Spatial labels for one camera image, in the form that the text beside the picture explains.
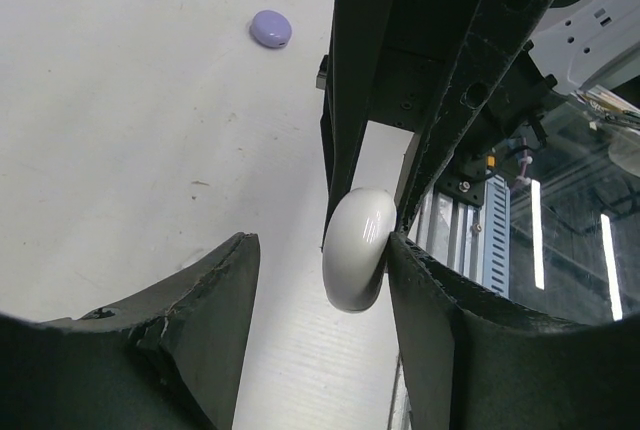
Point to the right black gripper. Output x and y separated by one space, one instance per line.
392 61

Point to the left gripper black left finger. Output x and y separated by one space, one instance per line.
167 357

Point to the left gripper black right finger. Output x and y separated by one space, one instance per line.
475 360

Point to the white earbud charging case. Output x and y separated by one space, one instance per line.
354 244

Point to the purple earbud charging case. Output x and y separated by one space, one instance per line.
270 29

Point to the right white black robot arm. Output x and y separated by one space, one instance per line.
574 42

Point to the grey slotted cable duct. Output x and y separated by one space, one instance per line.
497 237

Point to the aluminium mounting rail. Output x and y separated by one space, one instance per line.
453 234

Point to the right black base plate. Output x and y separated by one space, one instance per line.
467 185

